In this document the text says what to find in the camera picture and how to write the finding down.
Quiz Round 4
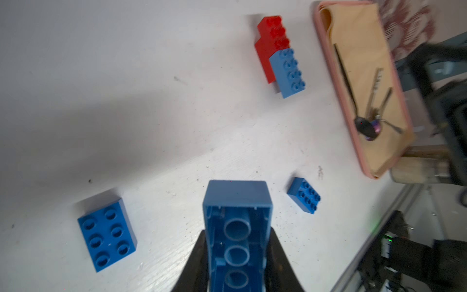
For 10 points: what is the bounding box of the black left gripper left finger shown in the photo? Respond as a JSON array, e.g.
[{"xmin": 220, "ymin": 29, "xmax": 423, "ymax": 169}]
[{"xmin": 172, "ymin": 230, "xmax": 209, "ymax": 292}]

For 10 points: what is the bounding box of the small blue lego brick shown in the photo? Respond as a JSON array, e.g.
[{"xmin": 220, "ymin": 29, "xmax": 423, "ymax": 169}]
[{"xmin": 77, "ymin": 198, "xmax": 137, "ymax": 272}]

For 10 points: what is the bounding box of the long red lego brick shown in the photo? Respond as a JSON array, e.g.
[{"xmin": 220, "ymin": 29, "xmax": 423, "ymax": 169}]
[{"xmin": 255, "ymin": 15, "xmax": 290, "ymax": 83}]

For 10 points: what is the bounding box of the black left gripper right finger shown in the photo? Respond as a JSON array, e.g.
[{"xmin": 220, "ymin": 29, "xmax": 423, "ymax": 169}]
[{"xmin": 264, "ymin": 228, "xmax": 305, "ymax": 292}]

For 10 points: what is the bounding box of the tan wooden tray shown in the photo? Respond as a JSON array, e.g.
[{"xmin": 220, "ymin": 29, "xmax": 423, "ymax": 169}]
[{"xmin": 313, "ymin": 1, "xmax": 416, "ymax": 179}]

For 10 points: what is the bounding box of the blue square lego brick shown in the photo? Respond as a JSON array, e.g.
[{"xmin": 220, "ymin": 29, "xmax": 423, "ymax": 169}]
[{"xmin": 287, "ymin": 177, "xmax": 321, "ymax": 214}]

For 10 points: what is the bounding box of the metal fork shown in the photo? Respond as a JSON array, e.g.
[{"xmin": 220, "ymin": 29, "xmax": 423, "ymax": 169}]
[{"xmin": 364, "ymin": 67, "xmax": 404, "ymax": 134}]

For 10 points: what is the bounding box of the purple spoon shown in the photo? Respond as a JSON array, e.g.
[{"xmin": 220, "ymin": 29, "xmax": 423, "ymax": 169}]
[{"xmin": 333, "ymin": 43, "xmax": 381, "ymax": 141}]

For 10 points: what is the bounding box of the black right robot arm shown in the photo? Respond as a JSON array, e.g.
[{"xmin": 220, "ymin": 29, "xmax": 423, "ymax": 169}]
[{"xmin": 381, "ymin": 43, "xmax": 467, "ymax": 292}]

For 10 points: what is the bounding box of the light blue long lego brick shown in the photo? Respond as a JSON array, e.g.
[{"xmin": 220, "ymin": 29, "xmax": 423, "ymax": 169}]
[{"xmin": 269, "ymin": 48, "xmax": 305, "ymax": 99}]

